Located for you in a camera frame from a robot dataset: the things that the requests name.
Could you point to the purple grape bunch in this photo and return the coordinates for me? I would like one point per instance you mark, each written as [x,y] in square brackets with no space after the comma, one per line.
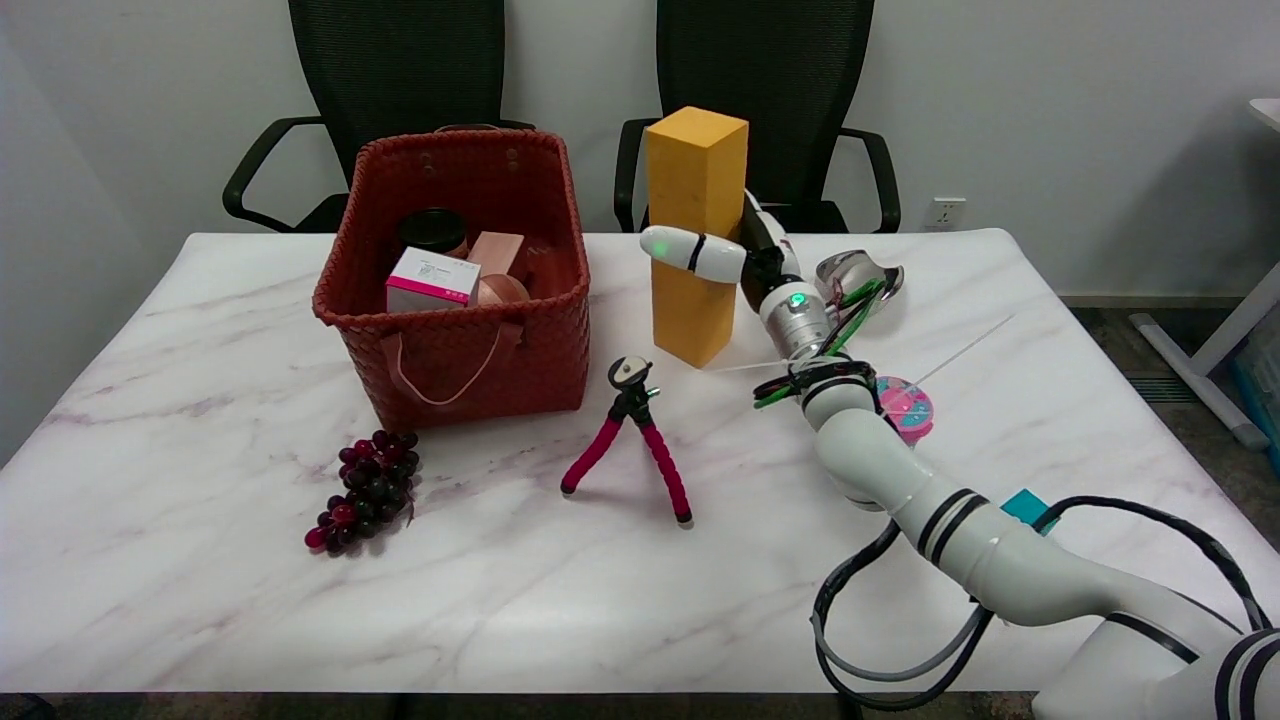
[370,490]

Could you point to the teal cube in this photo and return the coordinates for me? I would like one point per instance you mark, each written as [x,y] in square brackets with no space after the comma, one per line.
[1022,505]

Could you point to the pale pink slim box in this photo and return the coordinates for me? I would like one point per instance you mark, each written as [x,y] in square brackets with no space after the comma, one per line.
[496,252]

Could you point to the black mesh office chair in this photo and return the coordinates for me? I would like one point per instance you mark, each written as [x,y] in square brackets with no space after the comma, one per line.
[800,60]
[400,70]

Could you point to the black lidded jar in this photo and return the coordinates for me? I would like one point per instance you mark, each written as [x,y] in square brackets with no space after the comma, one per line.
[432,230]

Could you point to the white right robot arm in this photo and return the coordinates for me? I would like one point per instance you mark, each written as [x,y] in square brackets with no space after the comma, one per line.
[1000,560]

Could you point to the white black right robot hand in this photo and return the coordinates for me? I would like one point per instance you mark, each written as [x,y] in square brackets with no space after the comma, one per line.
[700,256]

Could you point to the pink teal lidded cup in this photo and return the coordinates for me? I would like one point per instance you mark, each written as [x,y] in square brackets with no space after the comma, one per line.
[910,410]

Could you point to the white wall outlet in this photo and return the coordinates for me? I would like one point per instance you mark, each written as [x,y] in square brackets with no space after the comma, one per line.
[947,213]

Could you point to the white pink carton box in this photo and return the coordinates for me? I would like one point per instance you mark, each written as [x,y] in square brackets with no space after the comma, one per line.
[430,282]

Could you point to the blue storage bin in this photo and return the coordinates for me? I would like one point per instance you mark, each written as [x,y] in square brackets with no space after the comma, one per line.
[1262,400]

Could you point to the yellow rectangular box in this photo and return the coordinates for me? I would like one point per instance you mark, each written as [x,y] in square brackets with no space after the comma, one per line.
[695,170]

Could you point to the white desk frame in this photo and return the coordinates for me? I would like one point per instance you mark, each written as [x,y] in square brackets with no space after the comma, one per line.
[1225,340]

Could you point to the copper tape roll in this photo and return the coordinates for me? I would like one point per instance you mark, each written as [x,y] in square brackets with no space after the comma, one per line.
[503,291]

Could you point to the red woven basket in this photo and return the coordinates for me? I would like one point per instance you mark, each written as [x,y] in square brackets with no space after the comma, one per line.
[470,360]

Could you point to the pink flexible mini tripod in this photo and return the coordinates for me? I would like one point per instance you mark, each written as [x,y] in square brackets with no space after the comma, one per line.
[655,455]

